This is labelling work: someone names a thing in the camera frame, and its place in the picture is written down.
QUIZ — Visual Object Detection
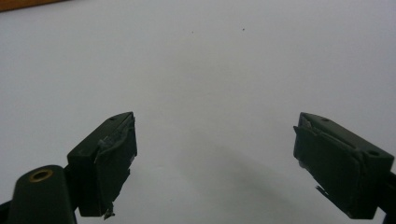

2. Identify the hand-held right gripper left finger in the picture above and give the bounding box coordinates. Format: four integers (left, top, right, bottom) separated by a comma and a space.
66, 111, 138, 220

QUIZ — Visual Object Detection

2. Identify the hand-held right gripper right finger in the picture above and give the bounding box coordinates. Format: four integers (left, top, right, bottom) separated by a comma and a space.
292, 112, 395, 220

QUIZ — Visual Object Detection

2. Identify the wooden photo frame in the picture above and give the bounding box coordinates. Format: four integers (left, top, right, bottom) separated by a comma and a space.
0, 0, 70, 13

